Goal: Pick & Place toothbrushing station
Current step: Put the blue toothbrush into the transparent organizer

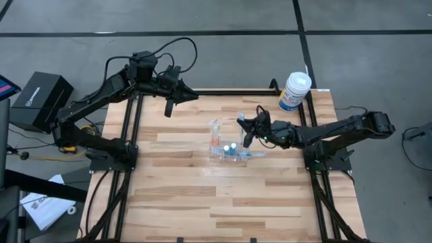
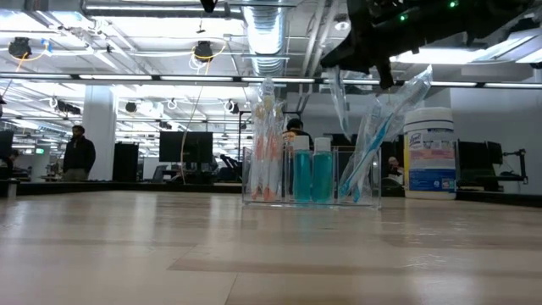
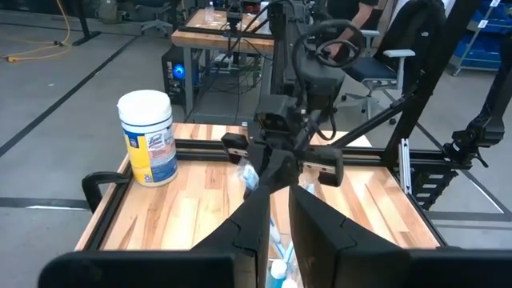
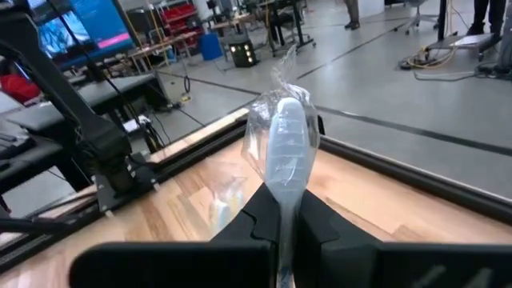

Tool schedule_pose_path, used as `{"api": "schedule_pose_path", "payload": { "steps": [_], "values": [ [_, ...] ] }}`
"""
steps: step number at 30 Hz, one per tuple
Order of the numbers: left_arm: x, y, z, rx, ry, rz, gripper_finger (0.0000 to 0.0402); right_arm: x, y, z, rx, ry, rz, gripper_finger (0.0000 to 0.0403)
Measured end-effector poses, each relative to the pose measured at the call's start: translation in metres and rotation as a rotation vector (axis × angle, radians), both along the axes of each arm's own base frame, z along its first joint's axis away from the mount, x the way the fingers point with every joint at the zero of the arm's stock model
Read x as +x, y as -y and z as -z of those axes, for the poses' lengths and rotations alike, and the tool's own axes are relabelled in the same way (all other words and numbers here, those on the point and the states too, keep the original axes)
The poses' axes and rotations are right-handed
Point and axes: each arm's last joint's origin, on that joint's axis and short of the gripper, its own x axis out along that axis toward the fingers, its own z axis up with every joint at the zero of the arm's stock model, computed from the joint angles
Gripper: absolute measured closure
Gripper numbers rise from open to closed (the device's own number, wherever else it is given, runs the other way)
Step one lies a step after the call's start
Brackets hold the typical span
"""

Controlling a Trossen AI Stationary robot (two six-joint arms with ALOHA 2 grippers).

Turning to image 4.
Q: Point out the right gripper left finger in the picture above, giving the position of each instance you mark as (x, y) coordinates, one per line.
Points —
(260, 224)

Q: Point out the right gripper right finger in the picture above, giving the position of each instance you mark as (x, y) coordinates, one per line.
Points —
(320, 248)

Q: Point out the clear acrylic organizer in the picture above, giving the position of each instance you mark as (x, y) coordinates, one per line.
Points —
(224, 188)

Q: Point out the blue toothbrush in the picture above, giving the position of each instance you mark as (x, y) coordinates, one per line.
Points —
(286, 140)

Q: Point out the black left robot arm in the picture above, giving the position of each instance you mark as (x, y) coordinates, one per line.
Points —
(104, 140)

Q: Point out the yellow power plug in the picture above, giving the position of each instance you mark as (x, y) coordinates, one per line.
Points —
(185, 98)

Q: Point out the black box with lights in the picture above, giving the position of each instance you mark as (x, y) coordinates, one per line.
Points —
(243, 54)

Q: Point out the blue plastic bin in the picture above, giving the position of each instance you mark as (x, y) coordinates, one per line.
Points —
(210, 46)

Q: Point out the black desk platform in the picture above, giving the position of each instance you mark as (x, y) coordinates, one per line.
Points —
(108, 90)

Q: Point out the wooden work table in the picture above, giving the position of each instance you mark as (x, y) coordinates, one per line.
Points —
(160, 44)

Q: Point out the black standing desk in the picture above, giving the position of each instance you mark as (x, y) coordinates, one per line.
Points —
(288, 20)

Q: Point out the red shelving rack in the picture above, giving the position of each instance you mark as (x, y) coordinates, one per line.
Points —
(178, 18)

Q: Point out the person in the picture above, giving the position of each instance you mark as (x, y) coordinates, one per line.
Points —
(352, 14)
(486, 16)

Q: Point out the grey floor platform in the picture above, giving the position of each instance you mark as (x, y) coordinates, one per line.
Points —
(460, 40)

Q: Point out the white office chair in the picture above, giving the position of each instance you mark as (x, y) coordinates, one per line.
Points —
(420, 16)

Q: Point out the monitor with blue screen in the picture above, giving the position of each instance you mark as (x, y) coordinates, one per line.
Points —
(96, 20)

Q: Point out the office chair with red jacket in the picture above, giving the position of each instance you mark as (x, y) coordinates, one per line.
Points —
(18, 86)

